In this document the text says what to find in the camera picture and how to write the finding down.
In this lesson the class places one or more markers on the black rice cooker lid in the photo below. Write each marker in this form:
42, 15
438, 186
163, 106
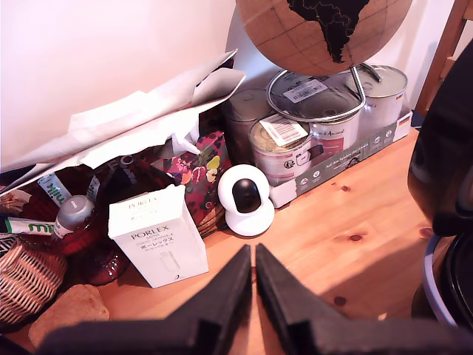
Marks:
443, 148

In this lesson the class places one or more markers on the tall steel pot, glass lid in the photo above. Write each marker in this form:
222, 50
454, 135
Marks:
384, 103

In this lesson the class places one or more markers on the white Porlex box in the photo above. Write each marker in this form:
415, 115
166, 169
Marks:
159, 244

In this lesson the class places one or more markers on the grey-green cardboard pot tray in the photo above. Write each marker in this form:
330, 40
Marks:
321, 172

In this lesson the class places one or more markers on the steel pot with paper label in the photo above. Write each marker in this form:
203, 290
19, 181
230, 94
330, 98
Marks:
273, 162

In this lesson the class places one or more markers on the colourful floral bag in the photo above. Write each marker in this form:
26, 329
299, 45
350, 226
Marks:
207, 162

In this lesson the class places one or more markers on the cork block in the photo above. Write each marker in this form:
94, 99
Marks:
70, 310

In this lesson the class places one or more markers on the dark red glass vase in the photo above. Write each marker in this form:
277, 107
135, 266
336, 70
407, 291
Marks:
111, 185

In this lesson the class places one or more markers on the steel pot under globe stand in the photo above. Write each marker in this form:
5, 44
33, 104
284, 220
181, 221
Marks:
332, 140

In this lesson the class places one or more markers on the matte steel pot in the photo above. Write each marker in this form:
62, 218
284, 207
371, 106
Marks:
240, 122

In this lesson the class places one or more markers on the green white milk sachet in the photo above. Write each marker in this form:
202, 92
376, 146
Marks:
55, 190
29, 226
93, 186

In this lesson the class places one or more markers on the grey capped bottle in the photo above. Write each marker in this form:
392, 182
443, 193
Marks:
74, 214

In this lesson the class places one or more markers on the white paper bag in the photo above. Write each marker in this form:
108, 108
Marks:
129, 118

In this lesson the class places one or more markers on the woven wicker basket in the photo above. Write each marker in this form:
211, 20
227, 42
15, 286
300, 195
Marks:
26, 284

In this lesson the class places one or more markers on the dark blue cushion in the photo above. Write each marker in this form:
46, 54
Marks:
417, 118

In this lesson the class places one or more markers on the cork globe on metal stand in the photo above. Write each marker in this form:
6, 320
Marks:
295, 37

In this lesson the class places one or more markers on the wooden ladder-back chair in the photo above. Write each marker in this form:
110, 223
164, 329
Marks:
441, 48

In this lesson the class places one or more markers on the white round security camera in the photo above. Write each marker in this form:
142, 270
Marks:
229, 185

